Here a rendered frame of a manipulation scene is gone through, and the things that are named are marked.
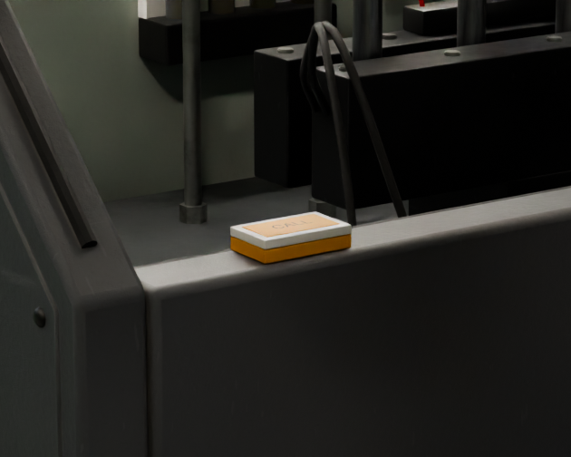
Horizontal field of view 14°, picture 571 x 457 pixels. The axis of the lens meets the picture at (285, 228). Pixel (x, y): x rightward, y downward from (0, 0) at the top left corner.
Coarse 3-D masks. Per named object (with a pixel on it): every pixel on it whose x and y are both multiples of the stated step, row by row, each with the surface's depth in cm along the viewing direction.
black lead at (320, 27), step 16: (320, 32) 130; (336, 32) 131; (304, 64) 137; (352, 64) 130; (304, 80) 139; (352, 80) 130; (320, 96) 139; (336, 96) 128; (336, 112) 128; (368, 112) 129; (336, 128) 128; (368, 128) 129; (384, 160) 129; (384, 176) 129; (352, 192) 127; (352, 208) 127; (400, 208) 128; (352, 224) 127
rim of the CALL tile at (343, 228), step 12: (324, 216) 116; (240, 228) 114; (324, 228) 114; (336, 228) 114; (348, 228) 115; (252, 240) 113; (264, 240) 112; (276, 240) 112; (288, 240) 113; (300, 240) 113; (312, 240) 114
